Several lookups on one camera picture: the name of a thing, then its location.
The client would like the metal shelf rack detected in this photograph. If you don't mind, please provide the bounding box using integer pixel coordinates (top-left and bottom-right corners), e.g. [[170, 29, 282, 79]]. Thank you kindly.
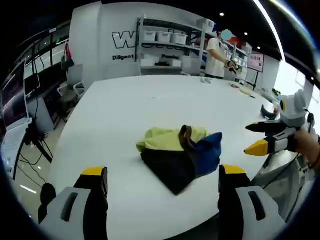
[[137, 14, 218, 76]]

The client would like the beige elongated object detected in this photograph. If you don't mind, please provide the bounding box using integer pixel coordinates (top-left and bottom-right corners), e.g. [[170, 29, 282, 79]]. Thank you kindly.
[[238, 86, 256, 97]]

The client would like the hanging pink bag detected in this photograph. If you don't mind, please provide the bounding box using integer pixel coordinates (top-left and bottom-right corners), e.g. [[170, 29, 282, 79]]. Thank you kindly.
[[61, 42, 76, 69]]

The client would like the pink display screen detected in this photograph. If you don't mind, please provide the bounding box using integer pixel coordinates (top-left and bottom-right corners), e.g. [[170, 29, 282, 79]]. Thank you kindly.
[[247, 52, 265, 73]]

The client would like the yellow blue colour-block garment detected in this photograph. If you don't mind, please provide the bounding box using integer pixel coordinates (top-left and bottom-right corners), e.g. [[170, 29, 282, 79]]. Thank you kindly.
[[136, 124, 223, 196]]

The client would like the large tilted monitor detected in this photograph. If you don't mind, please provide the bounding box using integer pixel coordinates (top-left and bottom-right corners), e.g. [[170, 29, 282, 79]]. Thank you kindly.
[[1, 59, 30, 128]]

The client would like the person's right hand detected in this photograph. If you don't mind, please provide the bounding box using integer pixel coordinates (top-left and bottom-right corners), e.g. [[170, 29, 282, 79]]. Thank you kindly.
[[292, 126, 320, 165]]

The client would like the black desk monitor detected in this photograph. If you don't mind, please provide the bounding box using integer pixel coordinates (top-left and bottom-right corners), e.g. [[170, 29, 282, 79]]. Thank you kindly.
[[23, 72, 41, 96]]

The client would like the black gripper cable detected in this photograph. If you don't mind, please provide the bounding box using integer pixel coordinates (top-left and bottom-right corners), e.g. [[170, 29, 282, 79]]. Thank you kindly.
[[305, 109, 316, 132]]

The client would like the white storage bin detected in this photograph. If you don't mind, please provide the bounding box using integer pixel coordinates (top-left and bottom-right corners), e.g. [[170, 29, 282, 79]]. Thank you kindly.
[[156, 31, 173, 43], [171, 32, 189, 45], [143, 30, 158, 42]]

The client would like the grey office chair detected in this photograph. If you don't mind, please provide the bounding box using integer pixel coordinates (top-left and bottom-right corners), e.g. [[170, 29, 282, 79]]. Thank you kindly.
[[181, 55, 201, 76], [57, 83, 76, 113], [66, 63, 86, 101]]

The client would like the black round object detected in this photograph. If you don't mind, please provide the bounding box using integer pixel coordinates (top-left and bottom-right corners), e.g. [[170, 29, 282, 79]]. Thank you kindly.
[[37, 183, 57, 225]]

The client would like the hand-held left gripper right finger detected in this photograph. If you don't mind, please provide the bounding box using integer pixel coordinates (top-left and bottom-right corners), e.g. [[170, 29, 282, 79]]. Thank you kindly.
[[218, 164, 286, 240]]

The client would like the dark curved object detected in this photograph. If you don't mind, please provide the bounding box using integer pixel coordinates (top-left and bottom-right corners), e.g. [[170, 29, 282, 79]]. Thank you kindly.
[[261, 104, 279, 121]]

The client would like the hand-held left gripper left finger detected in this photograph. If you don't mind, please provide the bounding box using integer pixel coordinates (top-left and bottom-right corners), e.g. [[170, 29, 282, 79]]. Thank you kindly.
[[38, 166, 110, 240]]

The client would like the black tripod stand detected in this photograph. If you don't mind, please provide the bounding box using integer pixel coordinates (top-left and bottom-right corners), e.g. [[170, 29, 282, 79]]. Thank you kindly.
[[21, 119, 54, 165]]

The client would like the grey desk cabinet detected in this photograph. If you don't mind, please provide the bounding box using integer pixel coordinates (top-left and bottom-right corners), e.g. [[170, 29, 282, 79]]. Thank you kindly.
[[26, 96, 55, 133]]

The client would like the black display stand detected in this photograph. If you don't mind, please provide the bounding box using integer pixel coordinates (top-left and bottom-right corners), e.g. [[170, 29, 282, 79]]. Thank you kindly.
[[251, 71, 261, 91]]

